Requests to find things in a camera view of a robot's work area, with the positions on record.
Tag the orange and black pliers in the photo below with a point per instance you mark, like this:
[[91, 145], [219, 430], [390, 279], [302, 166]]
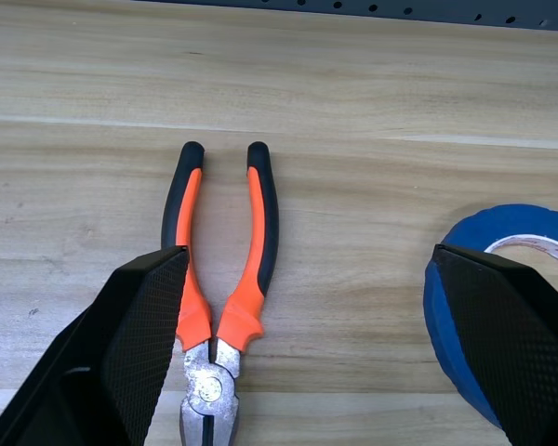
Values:
[[256, 223]]

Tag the grey pegboard panel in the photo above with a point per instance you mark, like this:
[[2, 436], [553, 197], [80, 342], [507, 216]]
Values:
[[423, 9]]

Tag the blue tape roll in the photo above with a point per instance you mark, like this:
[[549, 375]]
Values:
[[439, 316]]

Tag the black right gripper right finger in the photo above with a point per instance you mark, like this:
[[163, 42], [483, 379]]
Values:
[[516, 344]]

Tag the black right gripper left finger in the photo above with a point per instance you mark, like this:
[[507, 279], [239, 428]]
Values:
[[121, 334]]

